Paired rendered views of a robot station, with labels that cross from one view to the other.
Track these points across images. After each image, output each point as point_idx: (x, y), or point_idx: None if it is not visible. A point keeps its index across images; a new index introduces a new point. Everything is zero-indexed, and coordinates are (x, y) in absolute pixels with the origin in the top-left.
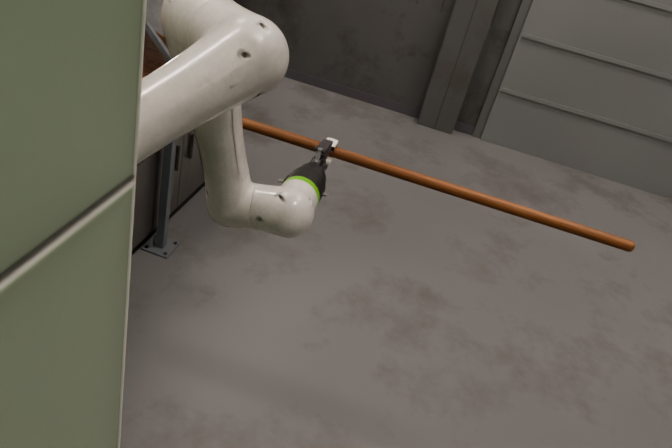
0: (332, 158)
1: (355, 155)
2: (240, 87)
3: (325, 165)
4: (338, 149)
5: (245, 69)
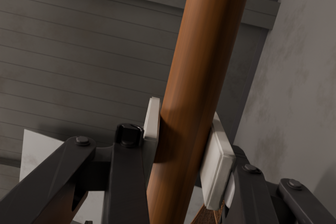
0: (219, 125)
1: (189, 10)
2: None
3: (235, 181)
4: (166, 98)
5: None
